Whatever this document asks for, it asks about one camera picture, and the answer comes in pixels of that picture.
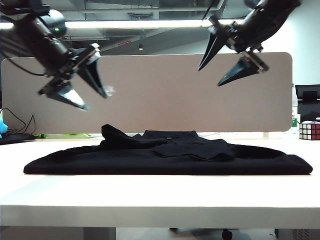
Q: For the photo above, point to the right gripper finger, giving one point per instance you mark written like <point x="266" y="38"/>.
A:
<point x="241" y="70"/>
<point x="212" y="47"/>

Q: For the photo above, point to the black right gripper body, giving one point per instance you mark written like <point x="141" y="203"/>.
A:
<point x="242" y="37"/>

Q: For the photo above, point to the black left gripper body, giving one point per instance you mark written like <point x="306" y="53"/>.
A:
<point x="63" y="65"/>

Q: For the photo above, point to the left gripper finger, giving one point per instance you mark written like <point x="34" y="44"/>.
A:
<point x="68" y="96"/>
<point x="93" y="77"/>

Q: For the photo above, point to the black polo T-shirt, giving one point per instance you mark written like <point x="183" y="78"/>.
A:
<point x="160" y="165"/>

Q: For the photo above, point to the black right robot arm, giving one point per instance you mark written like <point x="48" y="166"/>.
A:
<point x="270" y="17"/>

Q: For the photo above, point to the bright green strip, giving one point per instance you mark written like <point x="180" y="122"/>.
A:
<point x="41" y="135"/>

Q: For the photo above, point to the small ceiling spotlight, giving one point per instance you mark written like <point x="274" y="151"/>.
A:
<point x="141" y="47"/>

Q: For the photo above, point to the folded black cloth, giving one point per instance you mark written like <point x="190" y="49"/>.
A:
<point x="15" y="138"/>

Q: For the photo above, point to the long ceiling light strip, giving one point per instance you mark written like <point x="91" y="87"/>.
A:
<point x="137" y="23"/>

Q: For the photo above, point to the beige desk divider panel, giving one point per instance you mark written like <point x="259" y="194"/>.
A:
<point x="162" y="100"/>

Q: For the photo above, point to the light blue cloth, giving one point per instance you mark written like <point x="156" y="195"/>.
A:
<point x="2" y="126"/>

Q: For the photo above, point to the plastic bottle with green label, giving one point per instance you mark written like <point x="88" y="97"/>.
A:
<point x="294" y="122"/>

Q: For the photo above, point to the black mesh office chair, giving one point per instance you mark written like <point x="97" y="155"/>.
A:
<point x="308" y="110"/>

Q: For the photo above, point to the Rubik's cube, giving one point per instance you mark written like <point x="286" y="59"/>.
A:
<point x="309" y="130"/>

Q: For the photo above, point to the black chair base with caster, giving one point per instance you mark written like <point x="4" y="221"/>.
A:
<point x="226" y="234"/>

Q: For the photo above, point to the grey computer tower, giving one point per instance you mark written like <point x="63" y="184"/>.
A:
<point x="297" y="235"/>

